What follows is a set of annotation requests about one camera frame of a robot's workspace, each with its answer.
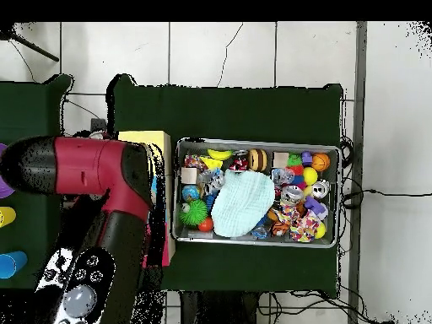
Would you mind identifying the dark green side table cloth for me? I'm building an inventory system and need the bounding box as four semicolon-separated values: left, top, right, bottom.
0;73;75;293

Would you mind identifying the dark green tablecloth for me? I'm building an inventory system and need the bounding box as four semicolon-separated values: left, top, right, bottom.
106;73;345;298

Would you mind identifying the black tripod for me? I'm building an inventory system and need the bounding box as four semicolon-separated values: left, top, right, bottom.
0;23;61;63

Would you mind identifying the colourful polka dot cloth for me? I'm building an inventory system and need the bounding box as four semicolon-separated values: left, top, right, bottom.
183;154;207;170

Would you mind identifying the red ball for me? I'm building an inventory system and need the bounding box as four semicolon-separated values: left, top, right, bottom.
197;217;214;234

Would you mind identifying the green spiky ball with eyes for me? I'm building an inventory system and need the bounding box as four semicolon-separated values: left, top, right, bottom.
178;199;209;227

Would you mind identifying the yellow cup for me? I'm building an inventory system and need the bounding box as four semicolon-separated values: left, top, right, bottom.
0;206;18;229

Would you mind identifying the purple plate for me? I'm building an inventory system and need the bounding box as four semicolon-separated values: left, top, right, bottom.
0;143;16;200

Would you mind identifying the blue globe ball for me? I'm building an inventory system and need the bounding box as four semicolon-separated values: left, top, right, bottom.
181;185;202;203

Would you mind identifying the yellow cheese wedge toy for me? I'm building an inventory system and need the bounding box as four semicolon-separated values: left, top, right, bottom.
199;156;224;172

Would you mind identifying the blue cup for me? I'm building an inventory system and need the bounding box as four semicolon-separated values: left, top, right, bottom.
0;251;29;280

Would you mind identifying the mint green muslin cloth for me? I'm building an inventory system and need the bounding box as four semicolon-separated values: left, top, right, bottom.
211;169;276;239

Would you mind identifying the plain wooden block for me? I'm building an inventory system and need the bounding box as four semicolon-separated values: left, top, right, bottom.
180;166;201;186

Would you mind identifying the clear mesh bin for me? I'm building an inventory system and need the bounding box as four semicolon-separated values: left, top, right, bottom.
172;138;342;250

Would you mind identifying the wooden box with three holes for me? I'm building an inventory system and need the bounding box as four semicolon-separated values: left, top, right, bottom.
117;130;176;270

